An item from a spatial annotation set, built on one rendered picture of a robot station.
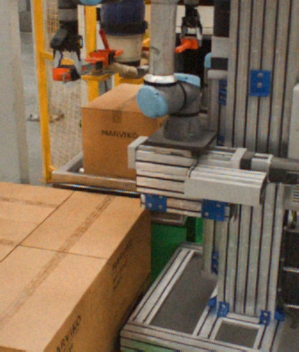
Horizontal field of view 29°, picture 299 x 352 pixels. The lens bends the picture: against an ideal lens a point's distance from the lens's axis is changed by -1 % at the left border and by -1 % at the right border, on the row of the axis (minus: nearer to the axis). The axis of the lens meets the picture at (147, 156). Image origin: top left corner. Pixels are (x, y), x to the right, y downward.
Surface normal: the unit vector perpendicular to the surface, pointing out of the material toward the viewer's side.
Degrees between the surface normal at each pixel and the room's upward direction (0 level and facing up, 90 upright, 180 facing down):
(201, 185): 90
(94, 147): 90
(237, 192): 90
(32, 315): 0
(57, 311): 0
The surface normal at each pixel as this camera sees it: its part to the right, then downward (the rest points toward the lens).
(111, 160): -0.32, 0.32
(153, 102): -0.66, 0.37
